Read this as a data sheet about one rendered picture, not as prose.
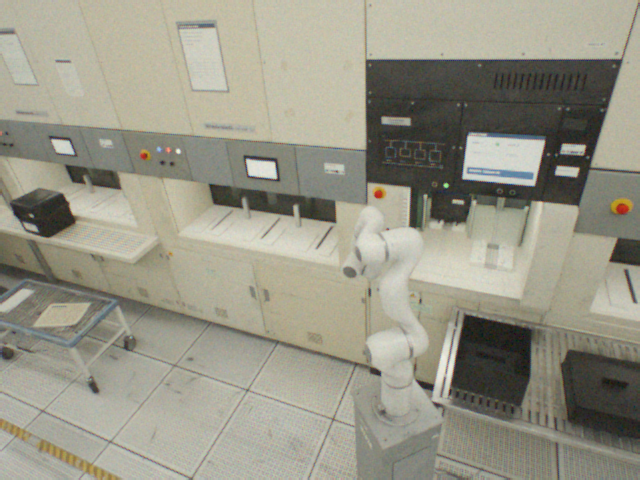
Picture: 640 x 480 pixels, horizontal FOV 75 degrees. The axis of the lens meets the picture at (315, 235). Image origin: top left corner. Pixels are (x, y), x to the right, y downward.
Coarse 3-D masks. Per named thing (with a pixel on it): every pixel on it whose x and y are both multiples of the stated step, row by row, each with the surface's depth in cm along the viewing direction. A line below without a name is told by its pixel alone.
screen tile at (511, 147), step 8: (512, 144) 165; (520, 144) 164; (528, 144) 163; (504, 152) 168; (512, 152) 167; (520, 152) 166; (528, 152) 165; (536, 152) 163; (504, 160) 170; (512, 160) 169; (520, 160) 167; (528, 160) 166; (536, 160) 165; (528, 168) 168
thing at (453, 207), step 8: (432, 192) 246; (432, 200) 249; (440, 200) 247; (448, 200) 245; (456, 200) 243; (464, 200) 241; (432, 208) 252; (440, 208) 250; (448, 208) 248; (456, 208) 246; (464, 208) 244; (432, 216) 255; (440, 216) 253; (448, 216) 251; (456, 216) 248; (464, 216) 246; (456, 224) 252
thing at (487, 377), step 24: (480, 336) 191; (504, 336) 185; (528, 336) 179; (456, 360) 168; (480, 360) 186; (504, 360) 183; (528, 360) 168; (456, 384) 175; (480, 384) 169; (504, 384) 164; (528, 384) 160
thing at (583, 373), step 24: (576, 360) 171; (600, 360) 170; (624, 360) 169; (576, 384) 162; (600, 384) 161; (624, 384) 158; (576, 408) 155; (600, 408) 153; (624, 408) 152; (624, 432) 153
